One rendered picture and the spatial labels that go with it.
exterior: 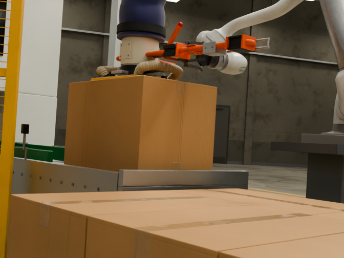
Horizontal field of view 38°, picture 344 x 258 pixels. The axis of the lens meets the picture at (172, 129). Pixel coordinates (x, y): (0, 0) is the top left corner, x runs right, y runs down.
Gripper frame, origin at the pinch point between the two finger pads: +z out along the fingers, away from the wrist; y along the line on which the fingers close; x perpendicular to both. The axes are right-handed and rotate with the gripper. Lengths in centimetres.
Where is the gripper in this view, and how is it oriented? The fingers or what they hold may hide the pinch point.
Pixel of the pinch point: (178, 51)
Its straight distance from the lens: 214.7
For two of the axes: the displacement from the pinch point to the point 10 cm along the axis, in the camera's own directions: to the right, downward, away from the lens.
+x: -6.7, -0.2, 7.4
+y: -0.5, 10.0, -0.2
